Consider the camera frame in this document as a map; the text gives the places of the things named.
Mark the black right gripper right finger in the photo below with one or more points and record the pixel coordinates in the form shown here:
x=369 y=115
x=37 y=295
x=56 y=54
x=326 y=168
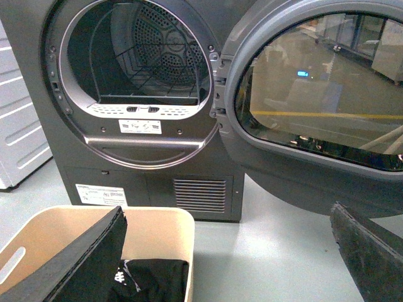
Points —
x=371 y=253

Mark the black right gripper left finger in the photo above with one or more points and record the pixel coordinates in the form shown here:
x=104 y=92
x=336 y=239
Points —
x=64 y=254

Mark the beige plastic laundry hamper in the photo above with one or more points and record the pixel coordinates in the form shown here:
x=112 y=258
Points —
x=156 y=233

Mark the black printed t-shirt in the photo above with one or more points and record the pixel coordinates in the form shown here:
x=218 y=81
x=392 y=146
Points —
x=150 y=280

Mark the white appliance beside dryer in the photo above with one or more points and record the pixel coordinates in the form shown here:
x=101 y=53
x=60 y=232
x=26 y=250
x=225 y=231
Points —
x=24 y=147

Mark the round grey dryer door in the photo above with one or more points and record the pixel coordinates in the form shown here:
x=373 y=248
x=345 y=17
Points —
x=308 y=99

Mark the dark grey tumble dryer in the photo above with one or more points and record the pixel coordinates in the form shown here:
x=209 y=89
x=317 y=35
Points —
x=125 y=93

